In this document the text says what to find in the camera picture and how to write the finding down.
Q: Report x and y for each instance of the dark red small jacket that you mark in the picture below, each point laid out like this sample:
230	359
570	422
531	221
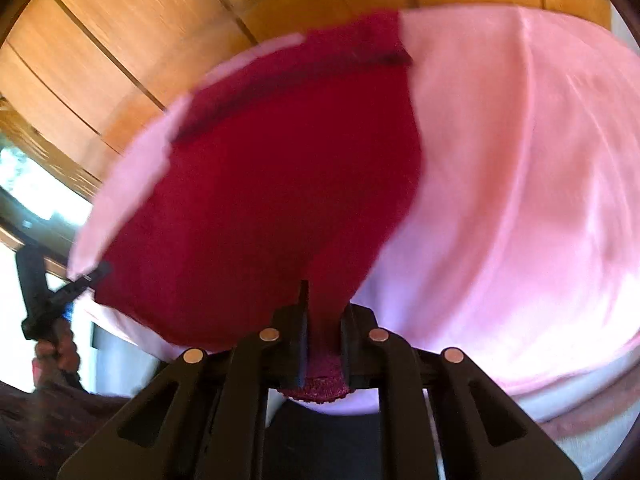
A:
270	200

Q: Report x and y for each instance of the window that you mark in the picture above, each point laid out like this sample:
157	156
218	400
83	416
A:
30	195

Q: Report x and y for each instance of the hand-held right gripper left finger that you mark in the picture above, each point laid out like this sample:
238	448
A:
300	350

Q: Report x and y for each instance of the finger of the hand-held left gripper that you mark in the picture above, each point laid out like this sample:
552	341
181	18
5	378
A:
87	280

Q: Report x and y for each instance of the white mattress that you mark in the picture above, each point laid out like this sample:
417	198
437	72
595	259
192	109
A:
600	430

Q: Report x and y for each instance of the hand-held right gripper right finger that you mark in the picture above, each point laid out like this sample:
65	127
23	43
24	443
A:
347	350

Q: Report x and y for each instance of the pink blanket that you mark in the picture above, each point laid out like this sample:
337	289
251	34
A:
515	200

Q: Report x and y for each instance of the person's left hand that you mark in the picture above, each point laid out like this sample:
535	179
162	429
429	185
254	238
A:
62	352

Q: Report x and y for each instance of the person's left forearm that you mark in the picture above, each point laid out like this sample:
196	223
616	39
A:
55	430

